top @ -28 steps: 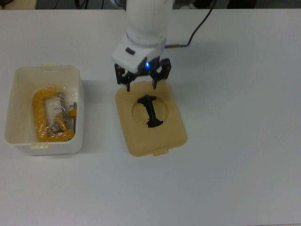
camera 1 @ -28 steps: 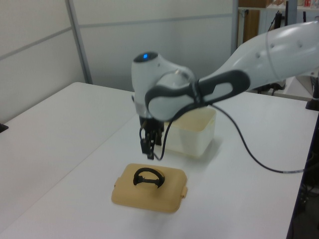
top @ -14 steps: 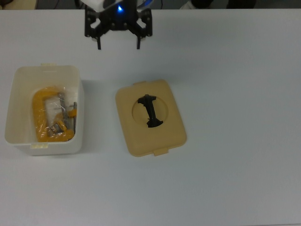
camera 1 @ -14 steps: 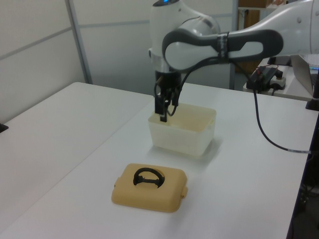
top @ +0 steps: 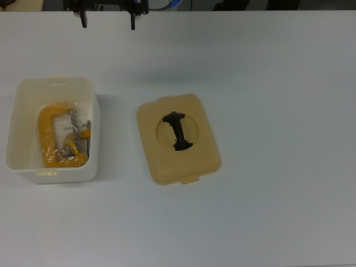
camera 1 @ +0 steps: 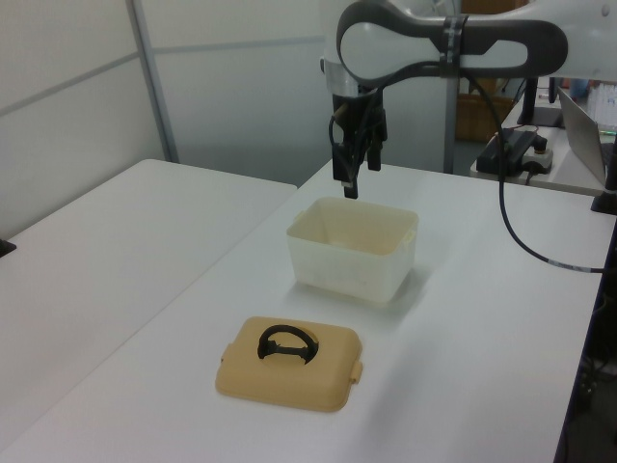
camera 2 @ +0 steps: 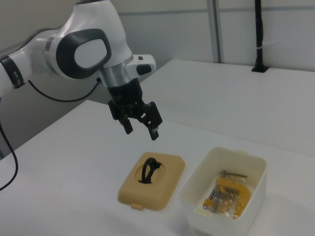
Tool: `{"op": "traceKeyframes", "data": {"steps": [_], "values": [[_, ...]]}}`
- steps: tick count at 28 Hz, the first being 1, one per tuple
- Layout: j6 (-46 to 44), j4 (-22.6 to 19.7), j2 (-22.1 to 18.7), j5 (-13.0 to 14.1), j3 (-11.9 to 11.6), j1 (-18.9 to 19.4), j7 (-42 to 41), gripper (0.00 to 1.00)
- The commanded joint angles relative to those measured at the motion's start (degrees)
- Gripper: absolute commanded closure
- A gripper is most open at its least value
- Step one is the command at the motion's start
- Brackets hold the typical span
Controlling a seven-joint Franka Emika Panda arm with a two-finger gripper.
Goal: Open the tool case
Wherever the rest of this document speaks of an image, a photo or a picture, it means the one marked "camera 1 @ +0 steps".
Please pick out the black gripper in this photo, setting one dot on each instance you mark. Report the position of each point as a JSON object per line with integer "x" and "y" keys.
{"x": 354, "y": 120}

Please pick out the yellow tool case lid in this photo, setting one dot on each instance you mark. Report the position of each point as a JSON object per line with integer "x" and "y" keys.
{"x": 289, "y": 386}

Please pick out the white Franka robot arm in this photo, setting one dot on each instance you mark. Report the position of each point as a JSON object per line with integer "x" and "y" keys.
{"x": 366, "y": 43}

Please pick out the white translucent tool case box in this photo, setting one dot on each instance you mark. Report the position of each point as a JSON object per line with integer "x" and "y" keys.
{"x": 337, "y": 270}

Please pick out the grey open laptop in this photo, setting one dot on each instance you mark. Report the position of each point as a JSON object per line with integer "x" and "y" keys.
{"x": 583, "y": 140}

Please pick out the black vertical pole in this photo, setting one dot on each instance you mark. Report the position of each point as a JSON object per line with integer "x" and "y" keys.
{"x": 449, "y": 135}

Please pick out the brown cardboard box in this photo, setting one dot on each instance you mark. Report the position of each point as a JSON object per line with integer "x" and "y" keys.
{"x": 474, "y": 116}

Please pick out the black power box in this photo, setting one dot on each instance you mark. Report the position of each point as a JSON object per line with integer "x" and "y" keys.
{"x": 496, "y": 156}

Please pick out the grey emergency stop button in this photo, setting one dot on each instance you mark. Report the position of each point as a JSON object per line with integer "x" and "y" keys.
{"x": 542, "y": 156}

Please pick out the black monitor stand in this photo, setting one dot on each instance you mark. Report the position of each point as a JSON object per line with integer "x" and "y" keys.
{"x": 530, "y": 96}

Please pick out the white background desk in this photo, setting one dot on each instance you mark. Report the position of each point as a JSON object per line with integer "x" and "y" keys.
{"x": 564, "y": 178}

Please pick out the black stand foot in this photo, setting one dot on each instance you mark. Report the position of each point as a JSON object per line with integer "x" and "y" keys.
{"x": 605, "y": 200}

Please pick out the black table clamp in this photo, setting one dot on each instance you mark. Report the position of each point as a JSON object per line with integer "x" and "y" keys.
{"x": 7, "y": 247}

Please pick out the grey partition post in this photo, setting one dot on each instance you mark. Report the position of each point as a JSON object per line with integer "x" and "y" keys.
{"x": 154, "y": 96}

